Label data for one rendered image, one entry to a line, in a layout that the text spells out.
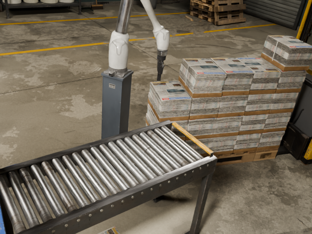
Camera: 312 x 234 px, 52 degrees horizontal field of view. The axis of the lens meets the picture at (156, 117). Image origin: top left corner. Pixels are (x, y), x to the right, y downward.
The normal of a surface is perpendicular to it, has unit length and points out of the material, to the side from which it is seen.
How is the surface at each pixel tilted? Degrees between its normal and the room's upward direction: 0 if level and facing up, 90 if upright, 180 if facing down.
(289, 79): 90
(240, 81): 90
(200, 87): 90
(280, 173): 0
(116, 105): 90
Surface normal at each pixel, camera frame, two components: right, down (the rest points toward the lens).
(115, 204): 0.58, 0.47
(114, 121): -0.37, 0.44
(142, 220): 0.11, -0.85
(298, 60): 0.30, 0.51
